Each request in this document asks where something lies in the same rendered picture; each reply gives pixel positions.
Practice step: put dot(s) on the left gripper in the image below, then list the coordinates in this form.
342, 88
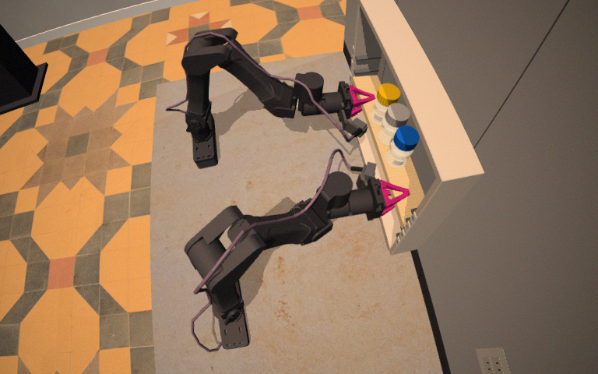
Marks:
337, 102

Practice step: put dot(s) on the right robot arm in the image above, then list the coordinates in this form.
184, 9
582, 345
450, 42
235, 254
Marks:
205, 248

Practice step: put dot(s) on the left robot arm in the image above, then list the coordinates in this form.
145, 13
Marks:
277, 96

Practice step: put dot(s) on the white bottle with blue cap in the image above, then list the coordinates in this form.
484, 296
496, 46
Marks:
405, 139

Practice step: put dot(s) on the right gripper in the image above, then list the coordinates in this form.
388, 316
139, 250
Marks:
368, 196

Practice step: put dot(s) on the grey wall-mounted rack frame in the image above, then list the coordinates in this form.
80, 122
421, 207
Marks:
381, 27

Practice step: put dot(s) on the white bottle with grey cap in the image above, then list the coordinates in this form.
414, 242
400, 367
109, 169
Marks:
396, 115

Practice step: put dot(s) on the light wooden plank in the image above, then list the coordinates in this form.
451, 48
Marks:
405, 177

